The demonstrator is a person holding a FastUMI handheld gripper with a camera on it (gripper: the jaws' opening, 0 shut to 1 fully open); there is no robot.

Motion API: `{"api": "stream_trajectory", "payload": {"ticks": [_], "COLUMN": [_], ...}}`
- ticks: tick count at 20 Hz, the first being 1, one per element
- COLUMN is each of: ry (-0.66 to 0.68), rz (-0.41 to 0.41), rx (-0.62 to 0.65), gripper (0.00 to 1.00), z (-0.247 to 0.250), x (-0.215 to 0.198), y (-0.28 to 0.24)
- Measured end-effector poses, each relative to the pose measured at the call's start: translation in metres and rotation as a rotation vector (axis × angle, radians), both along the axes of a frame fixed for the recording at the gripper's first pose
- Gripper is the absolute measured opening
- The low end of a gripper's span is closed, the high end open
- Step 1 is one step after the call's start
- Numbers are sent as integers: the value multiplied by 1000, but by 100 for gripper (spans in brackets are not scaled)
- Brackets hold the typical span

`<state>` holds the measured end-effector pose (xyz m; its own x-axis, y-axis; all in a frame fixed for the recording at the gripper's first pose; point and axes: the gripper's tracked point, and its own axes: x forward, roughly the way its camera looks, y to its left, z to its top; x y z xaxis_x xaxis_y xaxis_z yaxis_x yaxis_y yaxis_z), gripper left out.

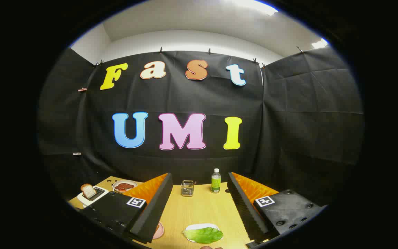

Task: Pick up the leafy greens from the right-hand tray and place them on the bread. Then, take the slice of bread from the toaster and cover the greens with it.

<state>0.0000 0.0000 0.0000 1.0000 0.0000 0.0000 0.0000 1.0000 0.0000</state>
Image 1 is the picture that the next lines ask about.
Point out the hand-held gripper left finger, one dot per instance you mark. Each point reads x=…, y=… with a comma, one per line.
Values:
x=154, y=207

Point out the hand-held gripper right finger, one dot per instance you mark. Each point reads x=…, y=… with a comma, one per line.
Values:
x=245, y=211

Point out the green lettuce leaf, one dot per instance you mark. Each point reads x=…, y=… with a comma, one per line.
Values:
x=202, y=235

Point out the toasted bread slice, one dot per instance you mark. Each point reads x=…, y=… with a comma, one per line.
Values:
x=88, y=191

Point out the pink round plate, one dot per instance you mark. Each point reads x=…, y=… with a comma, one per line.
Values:
x=159, y=231

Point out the brown meat piece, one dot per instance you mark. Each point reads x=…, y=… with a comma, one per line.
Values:
x=124, y=186

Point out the grey round plate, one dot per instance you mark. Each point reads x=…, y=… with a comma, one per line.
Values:
x=126, y=181

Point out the green drink bottle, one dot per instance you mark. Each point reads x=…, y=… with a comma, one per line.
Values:
x=216, y=183

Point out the white square plate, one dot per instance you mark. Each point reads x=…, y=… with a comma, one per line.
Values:
x=199, y=226

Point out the white toaster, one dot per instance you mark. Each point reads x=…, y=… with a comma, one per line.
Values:
x=83, y=200

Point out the black backdrop cloth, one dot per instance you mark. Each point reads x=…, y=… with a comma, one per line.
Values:
x=185, y=97

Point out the small ceiling light panel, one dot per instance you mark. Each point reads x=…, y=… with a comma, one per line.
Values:
x=320, y=43

